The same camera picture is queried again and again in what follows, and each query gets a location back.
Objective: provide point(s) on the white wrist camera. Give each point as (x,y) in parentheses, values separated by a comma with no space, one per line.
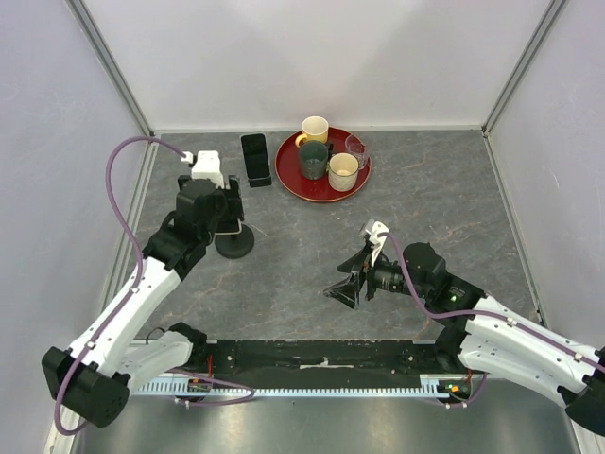
(375,232)
(205,165)

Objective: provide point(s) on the red round tray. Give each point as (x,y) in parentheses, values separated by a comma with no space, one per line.
(288,172)

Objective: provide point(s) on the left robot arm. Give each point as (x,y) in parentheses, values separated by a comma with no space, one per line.
(96,374)

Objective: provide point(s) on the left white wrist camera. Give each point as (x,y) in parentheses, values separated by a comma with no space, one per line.
(205,165)

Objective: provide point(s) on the pink case smartphone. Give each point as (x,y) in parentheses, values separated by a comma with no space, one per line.
(229,229)

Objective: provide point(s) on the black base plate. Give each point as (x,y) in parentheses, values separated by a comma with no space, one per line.
(322,364)

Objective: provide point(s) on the yellow mug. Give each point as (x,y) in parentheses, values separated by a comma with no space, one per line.
(314,128)

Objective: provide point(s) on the dark green mug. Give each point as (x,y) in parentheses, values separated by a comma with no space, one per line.
(313,160)

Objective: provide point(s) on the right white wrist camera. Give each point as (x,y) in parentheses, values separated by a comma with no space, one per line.
(375,232)

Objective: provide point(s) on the white case smartphone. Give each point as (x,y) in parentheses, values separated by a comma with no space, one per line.
(255,153)

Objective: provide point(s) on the right aluminium frame post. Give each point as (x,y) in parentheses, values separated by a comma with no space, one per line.
(537,38)

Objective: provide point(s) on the cream faceted cup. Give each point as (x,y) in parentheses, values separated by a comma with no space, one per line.
(342,172)

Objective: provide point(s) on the grey slotted cable duct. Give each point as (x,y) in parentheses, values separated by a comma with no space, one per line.
(182,386)

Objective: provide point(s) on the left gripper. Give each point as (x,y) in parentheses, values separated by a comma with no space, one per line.
(232,206)

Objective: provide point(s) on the clear drinking glass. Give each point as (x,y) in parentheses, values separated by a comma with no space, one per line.
(355,147)

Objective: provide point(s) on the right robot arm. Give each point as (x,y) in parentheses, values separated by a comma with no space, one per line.
(479,333)

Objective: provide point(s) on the left aluminium frame post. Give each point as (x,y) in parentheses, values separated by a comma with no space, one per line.
(95,38)

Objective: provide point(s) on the aluminium frame post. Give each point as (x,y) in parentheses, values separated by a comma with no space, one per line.
(537,38)
(95,38)

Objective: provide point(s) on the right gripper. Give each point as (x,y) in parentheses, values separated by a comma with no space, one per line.
(347,289)

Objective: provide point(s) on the black round suction base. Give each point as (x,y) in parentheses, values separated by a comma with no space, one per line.
(235,246)

